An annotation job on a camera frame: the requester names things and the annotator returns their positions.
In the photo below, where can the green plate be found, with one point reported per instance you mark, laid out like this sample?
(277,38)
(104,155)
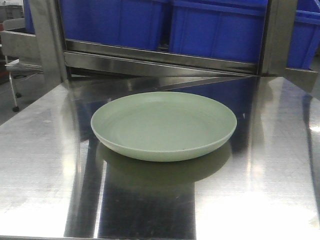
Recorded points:
(165,126)

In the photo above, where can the stainless steel shelf rack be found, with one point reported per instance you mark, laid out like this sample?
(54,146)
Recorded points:
(49,51)

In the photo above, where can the left blue plastic bin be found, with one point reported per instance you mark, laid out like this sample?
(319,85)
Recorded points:
(129,23)

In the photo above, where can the blue plastic bin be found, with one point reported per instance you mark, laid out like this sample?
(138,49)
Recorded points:
(129,23)
(220,29)

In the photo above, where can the right blue plastic bin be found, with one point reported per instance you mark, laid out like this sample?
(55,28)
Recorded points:
(220,29)

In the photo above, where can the far left blue bin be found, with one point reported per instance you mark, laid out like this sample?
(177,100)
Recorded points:
(29,26)

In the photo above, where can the far right blue bin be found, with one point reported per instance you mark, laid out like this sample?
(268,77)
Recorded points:
(305,37)

